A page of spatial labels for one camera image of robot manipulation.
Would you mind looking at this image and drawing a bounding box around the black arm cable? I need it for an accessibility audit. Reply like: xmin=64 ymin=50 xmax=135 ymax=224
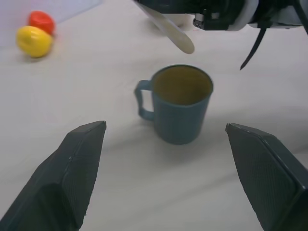
xmin=294 ymin=0 xmax=308 ymax=34

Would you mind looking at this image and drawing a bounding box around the red round fruit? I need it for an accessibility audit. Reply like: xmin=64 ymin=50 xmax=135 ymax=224
xmin=28 ymin=10 xmax=56 ymax=36

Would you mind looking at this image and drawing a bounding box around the yellow lemon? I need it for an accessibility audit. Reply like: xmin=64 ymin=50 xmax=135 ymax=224
xmin=15 ymin=26 xmax=53 ymax=58

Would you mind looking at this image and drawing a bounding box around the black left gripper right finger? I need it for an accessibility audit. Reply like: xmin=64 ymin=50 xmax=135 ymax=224
xmin=225 ymin=123 xmax=308 ymax=231

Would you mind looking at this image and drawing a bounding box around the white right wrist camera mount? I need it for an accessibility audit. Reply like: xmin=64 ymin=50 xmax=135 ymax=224
xmin=226 ymin=0 xmax=259 ymax=32

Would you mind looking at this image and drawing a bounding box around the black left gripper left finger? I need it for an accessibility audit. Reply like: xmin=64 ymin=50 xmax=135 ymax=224
xmin=0 ymin=120 xmax=107 ymax=231

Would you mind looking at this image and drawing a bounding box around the black cable tie strap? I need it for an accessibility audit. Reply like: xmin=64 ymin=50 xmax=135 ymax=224
xmin=239 ymin=21 xmax=274 ymax=71

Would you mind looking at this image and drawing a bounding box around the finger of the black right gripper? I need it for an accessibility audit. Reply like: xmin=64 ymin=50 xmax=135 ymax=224
xmin=139 ymin=0 xmax=205 ymax=14

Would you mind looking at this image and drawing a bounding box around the blue mug with handle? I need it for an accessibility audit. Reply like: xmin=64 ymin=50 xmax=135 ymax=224
xmin=134 ymin=64 xmax=214 ymax=145

